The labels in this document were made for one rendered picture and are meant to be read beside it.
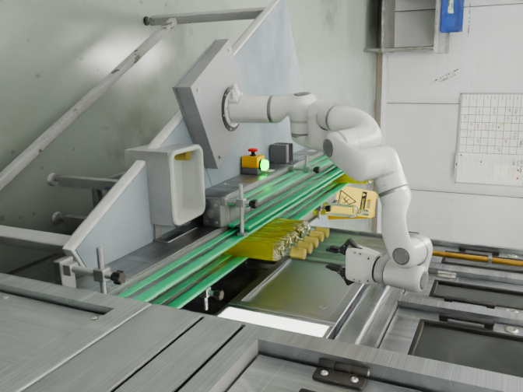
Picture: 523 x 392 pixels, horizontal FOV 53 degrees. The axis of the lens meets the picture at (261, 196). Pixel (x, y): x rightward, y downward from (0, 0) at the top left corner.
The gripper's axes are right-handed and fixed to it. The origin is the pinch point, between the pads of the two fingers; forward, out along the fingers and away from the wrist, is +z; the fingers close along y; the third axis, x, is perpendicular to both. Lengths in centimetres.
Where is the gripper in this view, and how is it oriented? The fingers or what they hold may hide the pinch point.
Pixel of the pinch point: (333, 258)
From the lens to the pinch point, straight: 161.2
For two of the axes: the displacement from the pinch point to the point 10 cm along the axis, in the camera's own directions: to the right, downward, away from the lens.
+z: -7.6, -1.3, 6.3
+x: -6.5, 1.8, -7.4
